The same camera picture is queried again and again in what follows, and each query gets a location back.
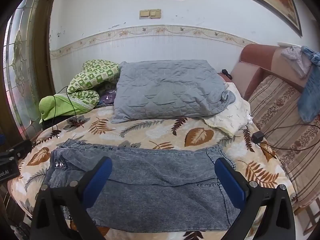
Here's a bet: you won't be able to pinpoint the striped floral cushion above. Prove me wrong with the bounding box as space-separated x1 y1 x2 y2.
247 74 320 209

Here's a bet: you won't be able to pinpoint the cream floral cloth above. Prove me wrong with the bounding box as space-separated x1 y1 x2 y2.
204 81 252 138

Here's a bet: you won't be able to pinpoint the wooden glass door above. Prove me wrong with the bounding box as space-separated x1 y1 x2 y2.
0 0 62 140

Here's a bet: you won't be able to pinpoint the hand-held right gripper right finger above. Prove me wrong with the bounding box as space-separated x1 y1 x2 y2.
214 157 297 240

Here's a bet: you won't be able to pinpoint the pale pink garment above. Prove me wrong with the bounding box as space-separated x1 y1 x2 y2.
280 46 313 79

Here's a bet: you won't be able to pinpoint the blue denim garment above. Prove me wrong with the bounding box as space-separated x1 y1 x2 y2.
297 45 320 123

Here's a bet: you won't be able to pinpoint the black charger cable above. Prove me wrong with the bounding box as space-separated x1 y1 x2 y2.
260 122 320 153

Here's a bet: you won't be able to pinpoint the grey denim pants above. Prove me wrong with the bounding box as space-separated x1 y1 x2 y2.
44 140 242 232

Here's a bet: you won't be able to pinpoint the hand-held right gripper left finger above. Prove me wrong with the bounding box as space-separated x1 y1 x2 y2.
29 156 113 240

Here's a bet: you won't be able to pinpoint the leaf print blanket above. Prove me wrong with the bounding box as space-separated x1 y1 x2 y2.
7 106 298 240

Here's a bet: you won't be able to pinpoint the purple cloth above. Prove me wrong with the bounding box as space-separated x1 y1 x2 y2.
97 84 118 107

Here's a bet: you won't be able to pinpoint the green patterned quilt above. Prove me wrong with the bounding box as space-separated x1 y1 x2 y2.
39 59 121 124

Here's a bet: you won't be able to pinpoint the grey quilted pillow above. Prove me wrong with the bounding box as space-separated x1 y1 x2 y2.
111 59 236 124

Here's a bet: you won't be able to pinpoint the black charger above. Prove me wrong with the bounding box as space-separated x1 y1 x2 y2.
251 131 264 144

